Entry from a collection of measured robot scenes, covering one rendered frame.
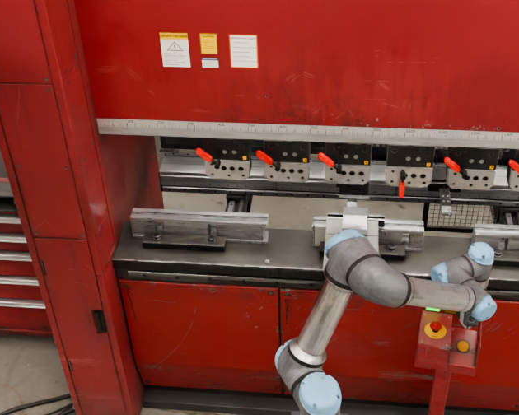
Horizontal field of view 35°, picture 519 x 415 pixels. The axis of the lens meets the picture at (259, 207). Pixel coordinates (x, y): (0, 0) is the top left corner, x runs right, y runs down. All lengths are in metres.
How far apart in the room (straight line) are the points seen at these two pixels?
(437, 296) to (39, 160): 1.27
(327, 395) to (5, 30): 1.35
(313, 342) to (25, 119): 1.08
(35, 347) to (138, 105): 1.63
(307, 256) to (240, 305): 0.32
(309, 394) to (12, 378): 1.85
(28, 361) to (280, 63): 2.01
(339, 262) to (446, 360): 0.76
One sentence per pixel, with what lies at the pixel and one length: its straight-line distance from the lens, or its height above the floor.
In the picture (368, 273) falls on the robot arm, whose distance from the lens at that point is 2.14.
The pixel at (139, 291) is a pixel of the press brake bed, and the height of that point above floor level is 0.72.
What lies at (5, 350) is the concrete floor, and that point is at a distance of 4.00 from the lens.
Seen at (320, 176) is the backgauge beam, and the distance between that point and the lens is 3.09.
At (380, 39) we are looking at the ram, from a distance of 2.46.
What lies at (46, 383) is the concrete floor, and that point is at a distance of 3.81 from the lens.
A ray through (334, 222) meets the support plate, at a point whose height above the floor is 1.00.
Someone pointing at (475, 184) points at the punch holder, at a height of 1.20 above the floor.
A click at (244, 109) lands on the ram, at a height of 1.46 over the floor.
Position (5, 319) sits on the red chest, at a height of 0.21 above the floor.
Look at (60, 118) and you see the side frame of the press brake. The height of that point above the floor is 1.54.
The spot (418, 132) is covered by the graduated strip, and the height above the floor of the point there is 1.39.
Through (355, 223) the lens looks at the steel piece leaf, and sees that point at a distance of 2.86.
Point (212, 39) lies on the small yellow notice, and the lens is 2.50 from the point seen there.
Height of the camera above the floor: 2.86
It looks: 39 degrees down
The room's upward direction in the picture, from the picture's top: 2 degrees counter-clockwise
